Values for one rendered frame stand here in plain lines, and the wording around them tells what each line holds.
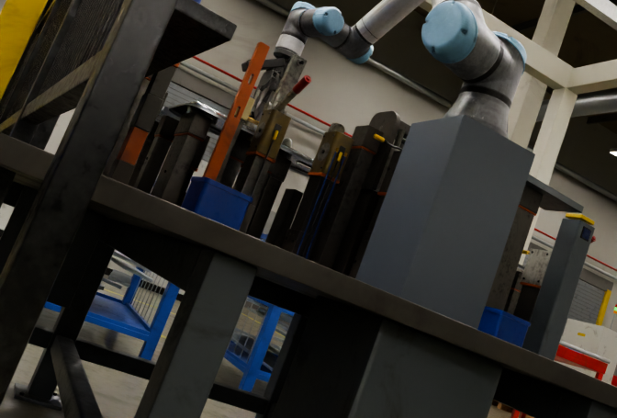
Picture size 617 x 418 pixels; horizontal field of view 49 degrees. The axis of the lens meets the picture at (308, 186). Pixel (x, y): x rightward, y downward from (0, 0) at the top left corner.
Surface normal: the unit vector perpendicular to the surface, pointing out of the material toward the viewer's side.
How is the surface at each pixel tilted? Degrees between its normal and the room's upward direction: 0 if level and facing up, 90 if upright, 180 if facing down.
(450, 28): 96
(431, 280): 90
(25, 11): 90
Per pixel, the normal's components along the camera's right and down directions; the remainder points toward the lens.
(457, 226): 0.39, 0.00
